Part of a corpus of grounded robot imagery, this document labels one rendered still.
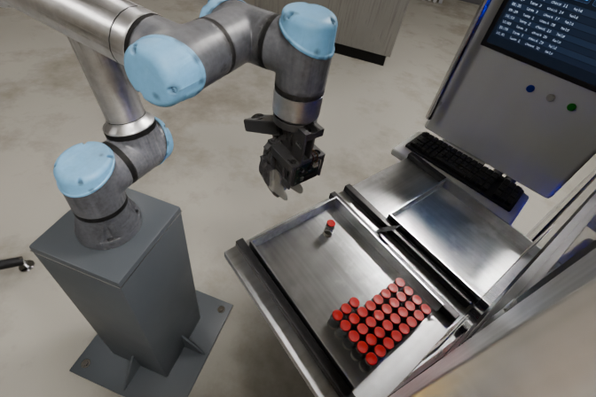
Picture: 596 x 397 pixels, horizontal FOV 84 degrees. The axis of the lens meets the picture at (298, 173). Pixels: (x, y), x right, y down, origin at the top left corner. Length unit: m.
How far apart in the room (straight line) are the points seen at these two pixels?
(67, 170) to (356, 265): 0.64
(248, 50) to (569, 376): 0.43
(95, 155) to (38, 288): 1.19
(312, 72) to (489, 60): 0.91
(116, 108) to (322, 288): 0.59
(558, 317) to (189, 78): 0.36
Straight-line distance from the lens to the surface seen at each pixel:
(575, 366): 0.24
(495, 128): 1.35
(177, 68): 0.38
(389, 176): 1.02
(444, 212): 1.00
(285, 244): 0.78
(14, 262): 1.96
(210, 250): 1.82
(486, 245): 0.99
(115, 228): 0.90
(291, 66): 0.45
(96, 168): 0.79
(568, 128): 1.30
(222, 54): 0.43
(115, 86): 0.80
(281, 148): 0.55
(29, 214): 2.23
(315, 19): 0.44
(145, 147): 0.86
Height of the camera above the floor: 1.53
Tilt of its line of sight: 44 degrees down
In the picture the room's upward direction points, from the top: 11 degrees clockwise
